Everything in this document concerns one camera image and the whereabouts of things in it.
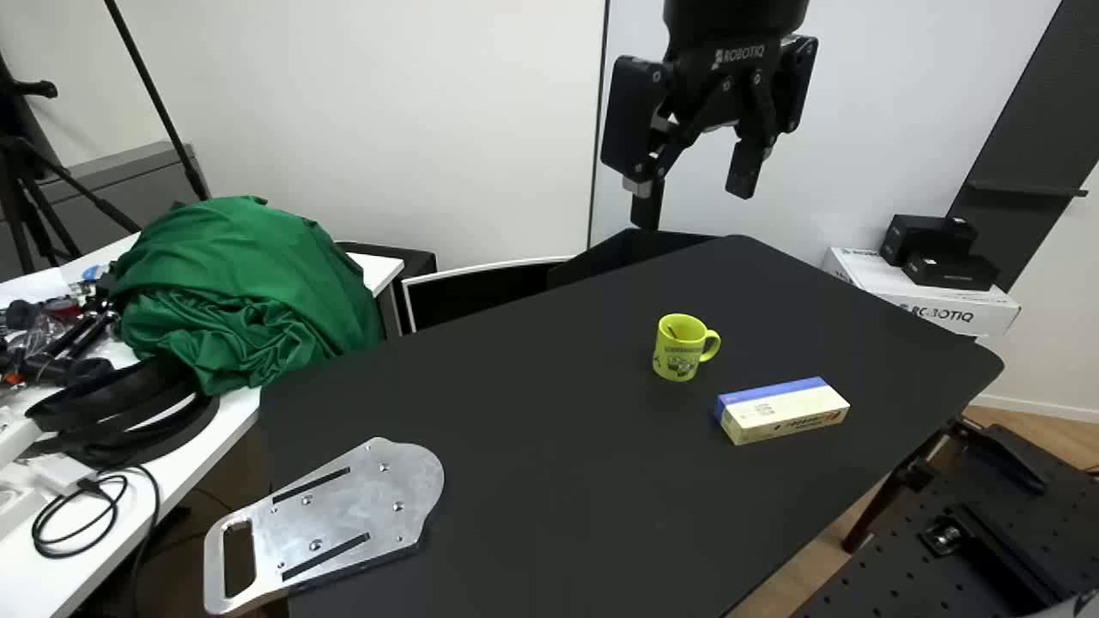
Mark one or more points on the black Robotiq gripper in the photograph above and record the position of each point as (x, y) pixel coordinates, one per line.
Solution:
(732, 70)

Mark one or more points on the yellow-green mug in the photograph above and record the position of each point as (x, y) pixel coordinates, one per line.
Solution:
(679, 349)

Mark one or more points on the black device on box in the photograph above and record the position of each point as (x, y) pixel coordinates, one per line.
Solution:
(933, 251)

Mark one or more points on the cream box with blue top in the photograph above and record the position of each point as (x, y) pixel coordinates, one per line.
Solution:
(786, 412)

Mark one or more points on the white cardboard box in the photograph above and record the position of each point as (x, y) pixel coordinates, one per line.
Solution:
(929, 301)

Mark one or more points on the black slanted panel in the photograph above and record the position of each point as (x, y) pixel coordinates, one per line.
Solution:
(1033, 126)

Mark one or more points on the black optical breadboard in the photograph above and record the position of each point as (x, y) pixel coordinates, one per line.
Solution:
(985, 552)

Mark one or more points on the green cloth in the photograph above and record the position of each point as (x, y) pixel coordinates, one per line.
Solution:
(241, 292)

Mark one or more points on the silver metal mounting plate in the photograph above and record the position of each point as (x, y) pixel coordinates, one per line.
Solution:
(330, 518)

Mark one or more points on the thin black stand pole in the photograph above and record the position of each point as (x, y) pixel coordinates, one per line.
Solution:
(158, 115)

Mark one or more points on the small tools clutter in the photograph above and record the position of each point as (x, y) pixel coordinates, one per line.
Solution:
(46, 326)

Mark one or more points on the white side table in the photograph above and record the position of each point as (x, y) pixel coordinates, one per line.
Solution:
(46, 584)

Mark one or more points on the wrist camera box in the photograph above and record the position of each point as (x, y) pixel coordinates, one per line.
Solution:
(632, 115)

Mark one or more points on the black camera tripod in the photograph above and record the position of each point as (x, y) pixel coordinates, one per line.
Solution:
(21, 184)

